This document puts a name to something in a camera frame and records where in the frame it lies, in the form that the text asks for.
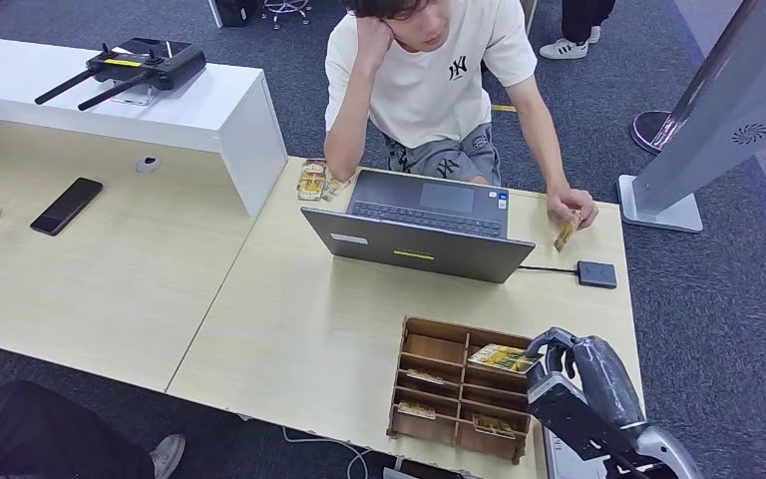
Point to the green yellow room key card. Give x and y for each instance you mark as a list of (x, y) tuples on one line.
[(498, 359)]

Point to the pale patterned card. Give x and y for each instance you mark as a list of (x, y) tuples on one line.
[(338, 186)]

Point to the grey kiosk stand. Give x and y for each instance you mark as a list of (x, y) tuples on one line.
[(720, 112)]

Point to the person's right hand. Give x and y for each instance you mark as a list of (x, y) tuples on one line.
[(375, 41)]

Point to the pale and black wrist camera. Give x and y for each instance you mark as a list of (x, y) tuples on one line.
[(568, 413)]

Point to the person's right forearm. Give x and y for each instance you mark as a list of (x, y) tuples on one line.
[(353, 119)]

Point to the wooden compartment card box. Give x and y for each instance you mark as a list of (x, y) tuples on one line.
[(436, 350)]

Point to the white card reader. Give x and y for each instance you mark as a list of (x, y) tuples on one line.
[(565, 464)]

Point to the yellow floor tape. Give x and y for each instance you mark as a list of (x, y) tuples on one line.
[(503, 108)]

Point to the black smartphone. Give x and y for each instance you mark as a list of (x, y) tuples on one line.
[(66, 206)]

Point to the person in dark trousers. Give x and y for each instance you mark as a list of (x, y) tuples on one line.
[(26, 436)]

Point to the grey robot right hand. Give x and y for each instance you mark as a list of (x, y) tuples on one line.
[(604, 377)]

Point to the clear controller stand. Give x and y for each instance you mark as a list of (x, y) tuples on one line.
[(135, 98)]

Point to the round grey desk grommet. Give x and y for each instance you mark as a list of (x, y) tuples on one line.
[(148, 164)]

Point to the bystander with white shoes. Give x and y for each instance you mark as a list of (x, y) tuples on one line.
[(578, 26)]

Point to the gold patterned card pile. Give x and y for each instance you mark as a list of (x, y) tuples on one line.
[(312, 180)]

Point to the person's left forearm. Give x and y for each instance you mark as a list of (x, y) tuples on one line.
[(545, 149)]

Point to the white desk riser shelf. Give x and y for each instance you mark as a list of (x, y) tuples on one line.
[(191, 106)]

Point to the small black square pad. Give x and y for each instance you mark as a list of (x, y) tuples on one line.
[(598, 274)]

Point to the gold patterned room card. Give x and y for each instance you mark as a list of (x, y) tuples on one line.
[(417, 410), (494, 427), (426, 378)]

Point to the person's left hand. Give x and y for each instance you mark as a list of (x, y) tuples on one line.
[(571, 201)]

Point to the dark cabinet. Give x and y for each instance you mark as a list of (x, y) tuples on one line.
[(234, 10)]

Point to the round metal stanchion base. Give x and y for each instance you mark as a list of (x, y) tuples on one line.
[(647, 129)]

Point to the grey laptop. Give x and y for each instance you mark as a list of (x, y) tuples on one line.
[(422, 248)]

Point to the black remote controller with antennas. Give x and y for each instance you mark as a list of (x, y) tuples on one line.
[(152, 63)]

